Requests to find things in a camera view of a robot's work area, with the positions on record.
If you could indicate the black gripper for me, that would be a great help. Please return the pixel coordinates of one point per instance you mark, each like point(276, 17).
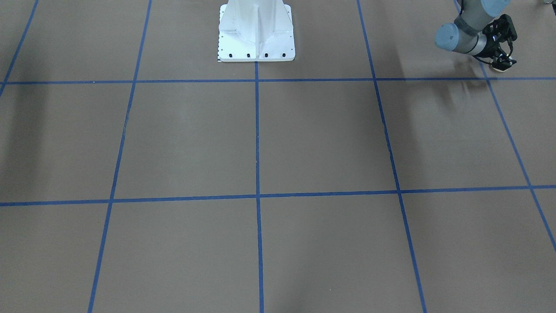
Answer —
point(494, 48)

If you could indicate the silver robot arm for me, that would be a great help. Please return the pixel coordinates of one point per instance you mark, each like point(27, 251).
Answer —
point(463, 35)

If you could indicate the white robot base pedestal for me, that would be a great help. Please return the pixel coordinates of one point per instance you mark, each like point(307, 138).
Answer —
point(256, 31)

